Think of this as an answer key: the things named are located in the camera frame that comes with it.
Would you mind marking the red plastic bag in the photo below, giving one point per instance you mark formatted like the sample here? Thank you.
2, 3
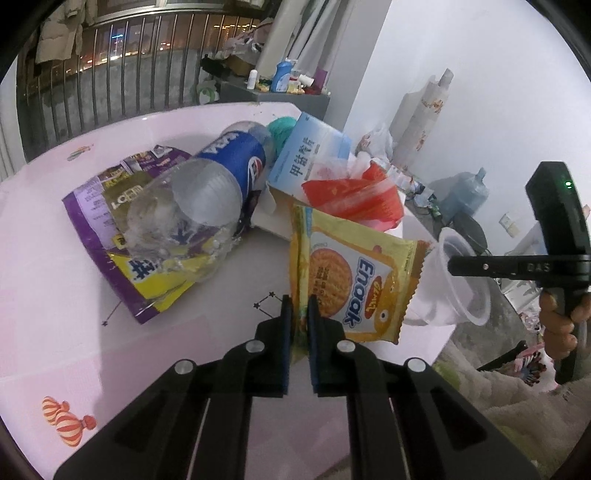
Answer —
355, 198

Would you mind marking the blue water jug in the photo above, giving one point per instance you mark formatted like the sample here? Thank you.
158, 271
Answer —
461, 194

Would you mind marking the beige fleece blanket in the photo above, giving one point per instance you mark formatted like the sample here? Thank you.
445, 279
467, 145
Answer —
508, 415

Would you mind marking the black round pan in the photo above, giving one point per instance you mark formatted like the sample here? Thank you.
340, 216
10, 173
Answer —
471, 233

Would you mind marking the person's right hand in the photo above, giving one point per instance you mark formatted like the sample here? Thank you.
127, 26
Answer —
556, 327

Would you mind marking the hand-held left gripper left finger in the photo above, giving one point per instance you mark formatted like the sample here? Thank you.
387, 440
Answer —
286, 332

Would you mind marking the grey cabinet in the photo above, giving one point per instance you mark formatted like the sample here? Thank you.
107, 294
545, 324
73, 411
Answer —
277, 100

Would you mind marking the blue detergent bottle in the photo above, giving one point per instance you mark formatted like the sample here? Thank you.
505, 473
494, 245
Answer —
281, 78

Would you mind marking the beige jacket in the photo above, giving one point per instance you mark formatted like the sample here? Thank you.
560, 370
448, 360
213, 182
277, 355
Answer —
60, 32

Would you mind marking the pink striped cloth item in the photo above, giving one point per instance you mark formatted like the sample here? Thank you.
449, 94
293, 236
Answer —
533, 367

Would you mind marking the purple and yellow snack bag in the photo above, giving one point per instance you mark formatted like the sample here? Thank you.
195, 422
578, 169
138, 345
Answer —
87, 207

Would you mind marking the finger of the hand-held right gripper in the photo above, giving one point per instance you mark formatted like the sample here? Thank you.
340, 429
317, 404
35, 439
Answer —
498, 266

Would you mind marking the cluttered cardboard box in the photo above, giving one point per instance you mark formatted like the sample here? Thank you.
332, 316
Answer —
240, 55

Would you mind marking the white wall socket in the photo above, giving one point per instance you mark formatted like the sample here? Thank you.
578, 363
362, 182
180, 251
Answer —
509, 225

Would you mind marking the white plastic bag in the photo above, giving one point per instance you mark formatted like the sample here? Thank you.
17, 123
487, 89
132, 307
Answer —
376, 141

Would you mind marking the yellow biscuit snack packet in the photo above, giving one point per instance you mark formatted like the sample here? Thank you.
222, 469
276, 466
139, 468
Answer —
360, 277

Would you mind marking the blue and white cardboard box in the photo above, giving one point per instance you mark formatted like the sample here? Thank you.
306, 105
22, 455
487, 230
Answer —
309, 152

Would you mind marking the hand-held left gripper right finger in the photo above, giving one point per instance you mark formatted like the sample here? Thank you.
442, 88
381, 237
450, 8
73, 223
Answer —
314, 337

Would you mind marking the white plastic cup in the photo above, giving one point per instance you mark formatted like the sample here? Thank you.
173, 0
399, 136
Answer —
434, 295

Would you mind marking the metal window railing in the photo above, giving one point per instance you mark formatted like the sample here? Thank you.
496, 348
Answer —
115, 78

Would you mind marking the green plastic bag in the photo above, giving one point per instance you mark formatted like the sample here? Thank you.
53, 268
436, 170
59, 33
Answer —
279, 131

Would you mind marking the small white bottle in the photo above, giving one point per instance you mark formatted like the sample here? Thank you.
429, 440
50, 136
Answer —
252, 79

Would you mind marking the clear bottle with blue label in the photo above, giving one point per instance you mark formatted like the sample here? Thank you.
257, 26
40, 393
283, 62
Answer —
207, 184

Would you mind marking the rolled printed wallpaper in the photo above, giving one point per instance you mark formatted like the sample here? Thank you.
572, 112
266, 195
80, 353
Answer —
425, 115

